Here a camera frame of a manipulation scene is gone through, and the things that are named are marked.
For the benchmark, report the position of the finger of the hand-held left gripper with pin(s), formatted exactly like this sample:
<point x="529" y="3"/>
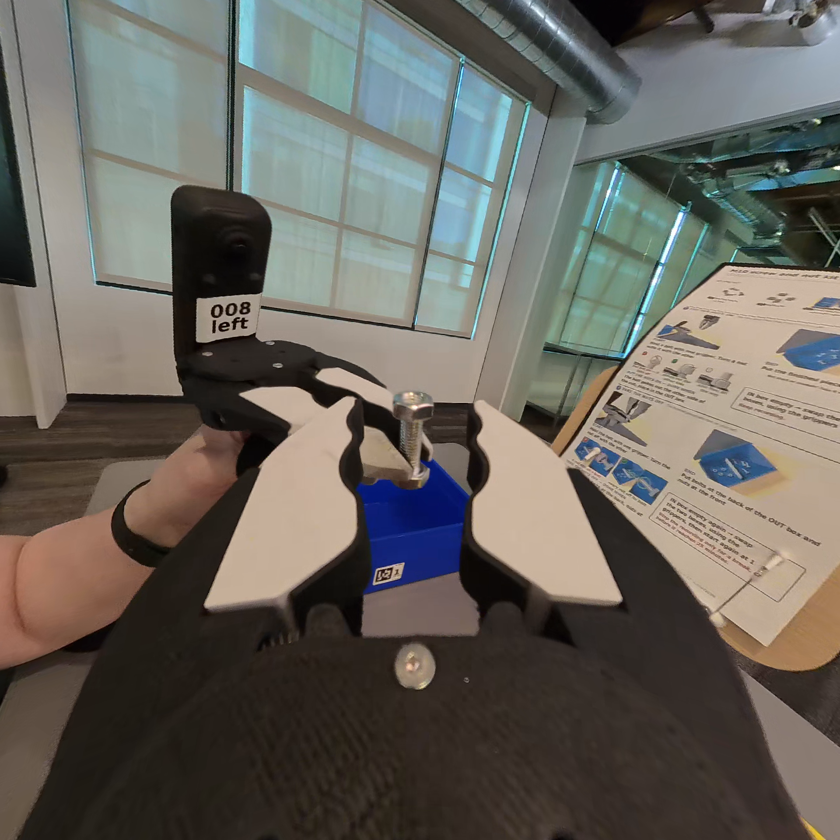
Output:
<point x="358" y="387"/>
<point x="282" y="407"/>

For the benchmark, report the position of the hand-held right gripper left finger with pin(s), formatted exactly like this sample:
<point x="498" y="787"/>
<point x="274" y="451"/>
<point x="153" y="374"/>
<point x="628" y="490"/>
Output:
<point x="289" y="525"/>

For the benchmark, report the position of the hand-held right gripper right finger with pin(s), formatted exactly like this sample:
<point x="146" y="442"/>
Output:
<point x="531" y="525"/>

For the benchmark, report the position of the steel hex bolt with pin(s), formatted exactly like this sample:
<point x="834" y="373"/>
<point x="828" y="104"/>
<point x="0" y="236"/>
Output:
<point x="412" y="446"/>

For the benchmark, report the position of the steel hex nut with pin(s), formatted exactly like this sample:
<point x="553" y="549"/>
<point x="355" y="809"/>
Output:
<point x="415" y="482"/>

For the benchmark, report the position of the blue parts bin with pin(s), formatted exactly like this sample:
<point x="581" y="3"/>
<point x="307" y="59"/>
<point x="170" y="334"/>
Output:
<point x="413" y="531"/>

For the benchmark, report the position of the person's left forearm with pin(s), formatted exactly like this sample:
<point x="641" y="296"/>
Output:
<point x="59" y="590"/>

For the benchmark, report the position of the person's left hand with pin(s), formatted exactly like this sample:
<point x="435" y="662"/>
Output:
<point x="197" y="479"/>

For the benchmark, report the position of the wooden sheet holder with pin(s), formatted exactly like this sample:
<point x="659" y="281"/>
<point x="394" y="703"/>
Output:
<point x="584" y="420"/>

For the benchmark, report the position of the large paned window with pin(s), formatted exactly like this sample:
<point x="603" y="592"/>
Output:
<point x="164" y="131"/>

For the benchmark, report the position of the black wristband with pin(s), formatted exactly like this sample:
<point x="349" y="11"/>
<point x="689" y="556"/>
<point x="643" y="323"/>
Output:
<point x="134" y="531"/>

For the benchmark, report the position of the large black screen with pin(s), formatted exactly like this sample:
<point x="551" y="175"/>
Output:
<point x="13" y="197"/>

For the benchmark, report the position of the printed instruction sheet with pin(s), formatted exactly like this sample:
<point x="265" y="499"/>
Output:
<point x="722" y="394"/>

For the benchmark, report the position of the silver ventilation duct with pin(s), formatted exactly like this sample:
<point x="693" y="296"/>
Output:
<point x="571" y="59"/>

